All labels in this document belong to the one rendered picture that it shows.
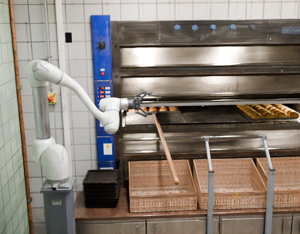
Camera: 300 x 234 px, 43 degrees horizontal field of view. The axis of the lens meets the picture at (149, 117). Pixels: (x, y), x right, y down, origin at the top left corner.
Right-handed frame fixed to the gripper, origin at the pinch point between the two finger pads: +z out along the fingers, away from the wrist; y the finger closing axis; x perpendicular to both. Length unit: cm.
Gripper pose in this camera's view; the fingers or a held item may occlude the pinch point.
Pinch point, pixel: (155, 103)
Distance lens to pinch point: 285.5
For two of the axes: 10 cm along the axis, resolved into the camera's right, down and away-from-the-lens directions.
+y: 0.1, 9.7, 2.3
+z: 10.0, -0.2, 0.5
